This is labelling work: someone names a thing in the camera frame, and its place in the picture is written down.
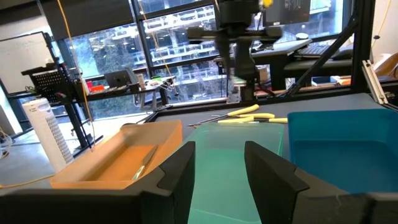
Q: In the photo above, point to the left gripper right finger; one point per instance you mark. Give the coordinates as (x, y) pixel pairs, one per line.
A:
(273, 193)

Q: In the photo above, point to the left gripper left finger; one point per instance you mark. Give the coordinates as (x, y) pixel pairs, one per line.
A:
(174, 199)

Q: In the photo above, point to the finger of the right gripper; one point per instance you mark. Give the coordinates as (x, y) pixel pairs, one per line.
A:
(245, 68)
(224, 56)

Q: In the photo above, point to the blue plastic bin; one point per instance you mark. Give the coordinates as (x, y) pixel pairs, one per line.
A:
(342, 155)

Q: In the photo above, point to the black office desk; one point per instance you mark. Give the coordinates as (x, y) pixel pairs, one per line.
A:
(124, 90)
(280, 53)

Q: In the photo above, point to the black monitor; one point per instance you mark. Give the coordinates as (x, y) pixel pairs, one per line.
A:
(287, 12)

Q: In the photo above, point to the green plastic bin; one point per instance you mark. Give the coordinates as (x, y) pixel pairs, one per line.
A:
(220, 174)

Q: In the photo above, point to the black keyboard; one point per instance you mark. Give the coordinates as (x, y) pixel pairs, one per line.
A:
(314, 50)

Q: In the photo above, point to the orange plastic bin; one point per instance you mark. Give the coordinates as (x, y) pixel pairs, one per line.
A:
(109, 168)

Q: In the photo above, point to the grey laptop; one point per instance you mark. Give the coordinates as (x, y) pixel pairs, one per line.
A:
(117, 79)

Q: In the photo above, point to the black tripod stand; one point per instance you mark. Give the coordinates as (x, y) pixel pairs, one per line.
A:
(73, 124)

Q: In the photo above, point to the silver aluminium extrusion bar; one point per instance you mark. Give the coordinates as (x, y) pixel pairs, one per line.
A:
(374, 82)

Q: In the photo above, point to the red desk object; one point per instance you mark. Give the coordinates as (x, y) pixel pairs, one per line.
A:
(96, 88)

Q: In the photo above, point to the black window blind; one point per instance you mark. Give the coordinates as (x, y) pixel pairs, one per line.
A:
(87, 18)

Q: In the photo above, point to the cardboard box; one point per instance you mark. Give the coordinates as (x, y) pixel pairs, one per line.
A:
(388, 65)

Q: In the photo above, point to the white tower fan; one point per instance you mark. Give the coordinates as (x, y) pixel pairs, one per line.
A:
(46, 133)

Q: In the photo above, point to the black pegboard rack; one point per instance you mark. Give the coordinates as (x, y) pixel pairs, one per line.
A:
(49, 84)

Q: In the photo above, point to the whiteboard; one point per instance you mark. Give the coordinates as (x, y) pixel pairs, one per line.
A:
(21, 62)

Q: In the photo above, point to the silver frame bracket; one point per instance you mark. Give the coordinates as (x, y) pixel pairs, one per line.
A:
(233, 96)

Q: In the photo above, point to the black table frame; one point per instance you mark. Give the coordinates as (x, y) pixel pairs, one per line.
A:
(363, 46)

